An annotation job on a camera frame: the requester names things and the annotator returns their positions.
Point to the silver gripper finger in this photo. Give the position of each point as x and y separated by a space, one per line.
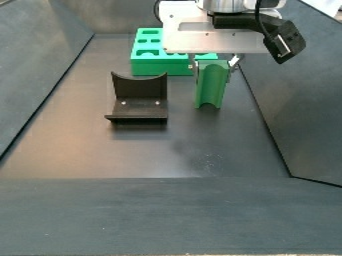
233 62
192 66

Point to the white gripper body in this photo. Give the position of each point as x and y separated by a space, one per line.
188 32

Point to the green arch block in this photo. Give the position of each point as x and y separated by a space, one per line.
211 80

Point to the green shape sorter board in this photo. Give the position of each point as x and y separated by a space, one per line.
149 60

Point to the black curved fixture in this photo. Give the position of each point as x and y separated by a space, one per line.
140 99

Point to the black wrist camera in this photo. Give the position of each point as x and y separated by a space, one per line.
281 38

